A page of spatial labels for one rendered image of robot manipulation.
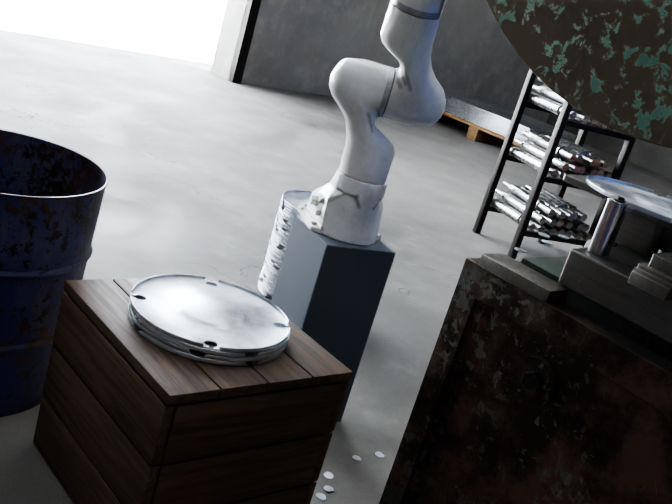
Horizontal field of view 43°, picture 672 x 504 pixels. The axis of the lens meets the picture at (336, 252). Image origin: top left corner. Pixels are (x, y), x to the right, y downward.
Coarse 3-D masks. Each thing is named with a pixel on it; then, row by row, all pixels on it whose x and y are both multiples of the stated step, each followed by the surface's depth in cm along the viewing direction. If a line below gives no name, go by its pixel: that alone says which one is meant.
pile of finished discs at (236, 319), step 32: (160, 288) 157; (192, 288) 161; (224, 288) 165; (160, 320) 145; (192, 320) 148; (224, 320) 150; (256, 320) 156; (288, 320) 158; (192, 352) 141; (224, 352) 141; (256, 352) 146
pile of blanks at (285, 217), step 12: (276, 216) 266; (288, 216) 257; (276, 228) 264; (288, 228) 257; (276, 240) 262; (276, 252) 261; (264, 264) 269; (276, 264) 261; (264, 276) 268; (276, 276) 262; (264, 288) 266
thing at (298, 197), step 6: (288, 192) 270; (294, 192) 273; (300, 192) 275; (306, 192) 277; (282, 198) 262; (288, 198) 264; (294, 198) 266; (300, 198) 268; (306, 198) 270; (288, 204) 257; (294, 204) 260; (300, 204) 262
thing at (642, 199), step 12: (588, 180) 145; (600, 180) 154; (612, 180) 157; (600, 192) 140; (612, 192) 144; (624, 192) 149; (636, 192) 154; (648, 192) 159; (636, 204) 139; (648, 204) 142; (660, 204) 144; (660, 216) 133
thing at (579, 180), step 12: (564, 180) 152; (576, 180) 150; (636, 216) 144; (648, 216) 141; (624, 228) 146; (636, 228) 144; (648, 228) 143; (660, 228) 142; (624, 240) 146; (636, 240) 144; (648, 240) 143; (660, 240) 143; (648, 252) 143
